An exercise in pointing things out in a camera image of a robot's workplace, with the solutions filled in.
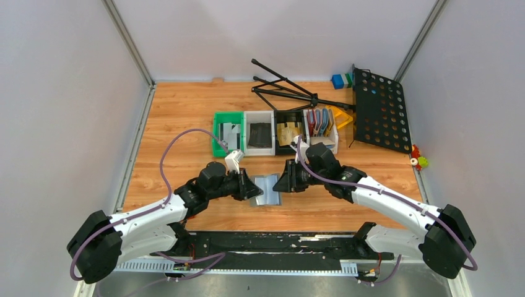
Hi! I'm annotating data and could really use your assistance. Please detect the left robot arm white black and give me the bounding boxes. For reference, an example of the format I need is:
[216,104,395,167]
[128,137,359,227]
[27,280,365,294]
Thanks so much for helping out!
[67,162,264,284]

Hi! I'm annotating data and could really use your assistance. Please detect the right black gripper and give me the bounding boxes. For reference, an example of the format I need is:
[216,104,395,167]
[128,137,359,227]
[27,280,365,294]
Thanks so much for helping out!
[272,159,327,194]

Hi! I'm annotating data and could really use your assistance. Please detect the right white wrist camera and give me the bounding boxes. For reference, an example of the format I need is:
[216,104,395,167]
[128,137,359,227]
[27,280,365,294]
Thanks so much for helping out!
[290,141,309,163]

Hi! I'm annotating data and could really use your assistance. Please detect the black music stand tripod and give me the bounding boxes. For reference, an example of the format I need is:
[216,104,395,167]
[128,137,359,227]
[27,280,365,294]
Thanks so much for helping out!
[251,58,356,111]

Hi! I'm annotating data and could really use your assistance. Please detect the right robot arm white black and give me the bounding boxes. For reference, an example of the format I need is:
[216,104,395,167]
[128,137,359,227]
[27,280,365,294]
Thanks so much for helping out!
[273,142,479,279]

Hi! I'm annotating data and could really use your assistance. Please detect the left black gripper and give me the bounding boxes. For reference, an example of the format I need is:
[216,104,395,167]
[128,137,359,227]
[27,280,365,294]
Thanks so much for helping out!
[207,167,264,201]

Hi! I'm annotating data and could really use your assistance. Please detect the blue green toy blocks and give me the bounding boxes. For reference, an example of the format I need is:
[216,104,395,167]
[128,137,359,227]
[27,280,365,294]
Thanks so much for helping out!
[331,73,354,90]

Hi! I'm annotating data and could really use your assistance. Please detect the white cards in green bin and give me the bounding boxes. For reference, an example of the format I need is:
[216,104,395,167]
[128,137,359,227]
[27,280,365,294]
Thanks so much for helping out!
[219,123,241,150]

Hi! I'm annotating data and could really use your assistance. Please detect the grey card holder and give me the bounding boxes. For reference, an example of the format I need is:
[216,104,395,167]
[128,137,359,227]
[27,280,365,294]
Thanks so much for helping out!
[249,174,282,207]

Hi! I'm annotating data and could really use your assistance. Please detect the green plastic bin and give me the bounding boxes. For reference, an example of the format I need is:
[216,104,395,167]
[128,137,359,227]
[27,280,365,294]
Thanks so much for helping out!
[212,111,246,157]

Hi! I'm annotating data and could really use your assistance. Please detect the yellow brown packet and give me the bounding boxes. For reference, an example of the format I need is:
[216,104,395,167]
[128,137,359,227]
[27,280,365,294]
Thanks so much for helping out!
[277,121,303,147]

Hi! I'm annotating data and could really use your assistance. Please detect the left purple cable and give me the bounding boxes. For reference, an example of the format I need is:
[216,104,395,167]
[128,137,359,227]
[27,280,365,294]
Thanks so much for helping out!
[69,128,230,282]

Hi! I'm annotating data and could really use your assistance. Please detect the black plastic bin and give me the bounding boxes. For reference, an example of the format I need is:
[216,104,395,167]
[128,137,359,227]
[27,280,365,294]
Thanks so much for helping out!
[274,110,310,155]

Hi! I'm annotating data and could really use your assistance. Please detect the white plastic bin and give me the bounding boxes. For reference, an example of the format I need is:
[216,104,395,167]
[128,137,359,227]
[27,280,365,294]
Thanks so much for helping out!
[243,111,276,157]

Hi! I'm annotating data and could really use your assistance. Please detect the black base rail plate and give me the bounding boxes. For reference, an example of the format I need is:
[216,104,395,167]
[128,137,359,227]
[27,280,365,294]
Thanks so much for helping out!
[115,230,405,277]

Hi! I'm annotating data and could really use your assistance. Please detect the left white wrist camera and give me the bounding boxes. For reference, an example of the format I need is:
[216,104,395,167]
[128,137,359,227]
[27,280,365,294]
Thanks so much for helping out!
[224,150,245,173]

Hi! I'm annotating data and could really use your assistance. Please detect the small colourful toy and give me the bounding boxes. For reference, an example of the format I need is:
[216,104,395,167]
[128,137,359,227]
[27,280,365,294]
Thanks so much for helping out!
[410,145,429,171]

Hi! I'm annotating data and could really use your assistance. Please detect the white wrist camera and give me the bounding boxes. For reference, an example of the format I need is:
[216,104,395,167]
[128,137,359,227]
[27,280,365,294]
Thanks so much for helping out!
[290,141,309,163]
[224,150,245,173]

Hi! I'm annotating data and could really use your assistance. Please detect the white bin with wallets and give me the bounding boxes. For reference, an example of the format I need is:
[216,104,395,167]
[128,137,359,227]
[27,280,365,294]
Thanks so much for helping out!
[303,108,339,154]

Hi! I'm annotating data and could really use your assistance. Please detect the black perforated stand plate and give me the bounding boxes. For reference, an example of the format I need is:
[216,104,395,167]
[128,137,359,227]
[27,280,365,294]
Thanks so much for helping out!
[352,67,412,154]

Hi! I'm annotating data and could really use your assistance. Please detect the yellow triangle frame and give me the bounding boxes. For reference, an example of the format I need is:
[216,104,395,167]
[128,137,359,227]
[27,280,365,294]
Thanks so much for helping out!
[326,106,354,130]

